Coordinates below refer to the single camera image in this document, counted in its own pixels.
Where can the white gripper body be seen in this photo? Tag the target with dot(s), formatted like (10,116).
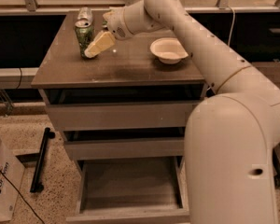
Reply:
(118,23)

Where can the green soda can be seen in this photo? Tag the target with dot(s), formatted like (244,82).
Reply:
(85,33)

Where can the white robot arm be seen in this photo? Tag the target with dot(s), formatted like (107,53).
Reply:
(230,137)

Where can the grey drawer cabinet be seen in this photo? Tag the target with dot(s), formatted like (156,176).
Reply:
(127,73)

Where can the top drawer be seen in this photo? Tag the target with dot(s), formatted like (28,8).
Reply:
(120,115)

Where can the drawer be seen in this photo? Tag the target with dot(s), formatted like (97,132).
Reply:
(125,148)
(120,115)
(131,191)

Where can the middle drawer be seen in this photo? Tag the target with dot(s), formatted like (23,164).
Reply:
(125,148)

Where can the bottom drawer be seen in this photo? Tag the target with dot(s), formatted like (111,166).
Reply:
(131,191)

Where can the white paper bowl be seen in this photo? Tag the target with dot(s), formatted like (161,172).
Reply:
(168,50)

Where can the black bar on floor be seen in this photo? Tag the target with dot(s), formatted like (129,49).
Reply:
(36,185)

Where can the white cardboard box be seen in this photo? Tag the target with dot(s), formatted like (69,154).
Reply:
(11,170)

